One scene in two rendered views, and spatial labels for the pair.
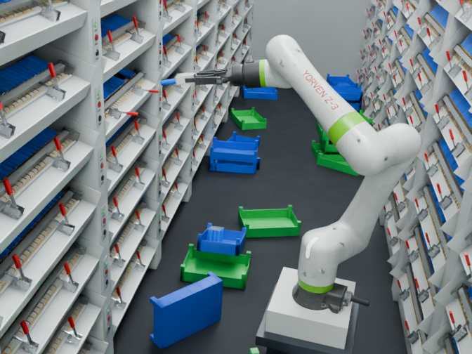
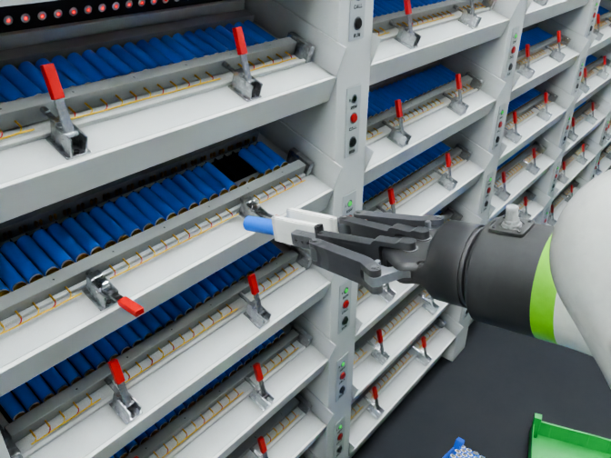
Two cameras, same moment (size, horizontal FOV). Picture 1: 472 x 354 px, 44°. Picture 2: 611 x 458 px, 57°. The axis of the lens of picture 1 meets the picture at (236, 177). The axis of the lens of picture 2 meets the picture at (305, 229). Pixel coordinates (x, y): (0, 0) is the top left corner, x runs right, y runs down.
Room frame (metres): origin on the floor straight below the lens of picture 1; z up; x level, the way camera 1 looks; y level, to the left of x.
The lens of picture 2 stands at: (1.50, -0.10, 1.33)
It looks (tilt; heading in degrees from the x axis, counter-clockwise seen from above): 29 degrees down; 33
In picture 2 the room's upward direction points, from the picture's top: straight up
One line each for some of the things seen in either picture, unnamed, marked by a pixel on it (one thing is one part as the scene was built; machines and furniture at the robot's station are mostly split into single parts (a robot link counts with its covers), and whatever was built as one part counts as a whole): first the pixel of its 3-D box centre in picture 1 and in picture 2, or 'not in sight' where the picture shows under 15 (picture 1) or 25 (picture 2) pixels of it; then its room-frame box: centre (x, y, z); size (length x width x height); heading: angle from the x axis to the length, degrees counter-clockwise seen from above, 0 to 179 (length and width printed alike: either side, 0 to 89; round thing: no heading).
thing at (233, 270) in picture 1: (215, 265); not in sight; (2.29, 0.07, 0.04); 0.30 x 0.20 x 0.08; 83
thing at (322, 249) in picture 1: (321, 257); not in sight; (1.66, -0.30, 0.52); 0.16 x 0.13 x 0.19; 134
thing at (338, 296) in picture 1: (330, 293); not in sight; (1.63, -0.35, 0.40); 0.26 x 0.15 x 0.06; 69
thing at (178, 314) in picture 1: (187, 309); not in sight; (1.88, 0.16, 0.10); 0.30 x 0.08 x 0.20; 133
